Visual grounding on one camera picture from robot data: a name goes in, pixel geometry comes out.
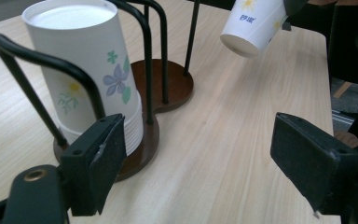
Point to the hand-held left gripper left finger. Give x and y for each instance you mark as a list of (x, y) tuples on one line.
[(96, 165)]

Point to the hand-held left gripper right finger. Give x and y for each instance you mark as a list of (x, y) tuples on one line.
[(313, 161)]

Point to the floral white paper cup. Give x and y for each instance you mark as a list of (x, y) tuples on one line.
[(251, 28)]

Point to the stack of white paper cups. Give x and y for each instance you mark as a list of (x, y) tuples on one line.
[(84, 46)]

